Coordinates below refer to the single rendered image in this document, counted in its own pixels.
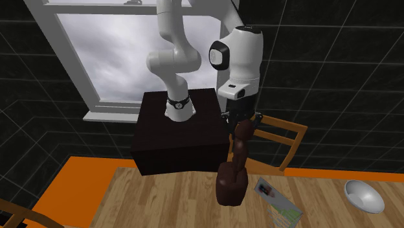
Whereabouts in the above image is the white framed window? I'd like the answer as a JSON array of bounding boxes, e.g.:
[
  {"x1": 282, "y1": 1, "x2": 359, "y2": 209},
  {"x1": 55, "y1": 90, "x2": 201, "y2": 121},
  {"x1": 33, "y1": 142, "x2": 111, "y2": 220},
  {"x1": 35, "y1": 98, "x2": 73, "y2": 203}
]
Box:
[{"x1": 23, "y1": 0, "x2": 236, "y2": 124}]

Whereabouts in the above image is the grey printed booklet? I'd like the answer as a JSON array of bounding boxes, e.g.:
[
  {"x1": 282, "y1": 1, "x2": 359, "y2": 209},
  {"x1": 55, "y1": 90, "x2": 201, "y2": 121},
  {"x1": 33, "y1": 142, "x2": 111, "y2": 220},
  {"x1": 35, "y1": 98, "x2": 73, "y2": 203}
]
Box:
[{"x1": 253, "y1": 176, "x2": 304, "y2": 228}]

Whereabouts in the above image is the white bowl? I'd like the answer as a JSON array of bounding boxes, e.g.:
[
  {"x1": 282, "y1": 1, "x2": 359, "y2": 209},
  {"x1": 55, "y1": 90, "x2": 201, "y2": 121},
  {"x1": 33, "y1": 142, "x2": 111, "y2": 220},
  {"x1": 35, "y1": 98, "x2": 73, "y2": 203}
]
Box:
[{"x1": 343, "y1": 179, "x2": 386, "y2": 215}]

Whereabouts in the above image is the brown wooden figure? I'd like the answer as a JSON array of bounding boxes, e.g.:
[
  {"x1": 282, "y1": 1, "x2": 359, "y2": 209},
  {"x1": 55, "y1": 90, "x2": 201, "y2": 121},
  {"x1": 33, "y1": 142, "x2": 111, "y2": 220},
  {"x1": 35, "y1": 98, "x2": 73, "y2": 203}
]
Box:
[{"x1": 215, "y1": 120, "x2": 254, "y2": 207}]

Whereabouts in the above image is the wooden chair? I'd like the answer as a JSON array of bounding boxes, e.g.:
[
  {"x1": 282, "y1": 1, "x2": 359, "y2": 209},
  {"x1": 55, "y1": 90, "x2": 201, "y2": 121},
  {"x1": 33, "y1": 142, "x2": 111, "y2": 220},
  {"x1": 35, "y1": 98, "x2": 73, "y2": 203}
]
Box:
[
  {"x1": 227, "y1": 114, "x2": 309, "y2": 177},
  {"x1": 0, "y1": 198, "x2": 65, "y2": 228}
]

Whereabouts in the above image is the dark robot stand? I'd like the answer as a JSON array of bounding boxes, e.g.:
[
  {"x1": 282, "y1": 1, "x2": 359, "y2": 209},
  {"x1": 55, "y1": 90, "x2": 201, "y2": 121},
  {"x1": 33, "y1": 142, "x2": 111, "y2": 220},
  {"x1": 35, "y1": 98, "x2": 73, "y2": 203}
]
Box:
[{"x1": 130, "y1": 88, "x2": 232, "y2": 177}]

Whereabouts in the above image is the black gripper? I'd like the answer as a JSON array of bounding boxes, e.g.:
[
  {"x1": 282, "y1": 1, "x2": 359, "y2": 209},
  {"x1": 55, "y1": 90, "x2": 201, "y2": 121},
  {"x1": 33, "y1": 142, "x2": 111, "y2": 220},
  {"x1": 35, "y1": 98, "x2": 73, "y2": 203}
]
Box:
[{"x1": 221, "y1": 93, "x2": 264, "y2": 137}]

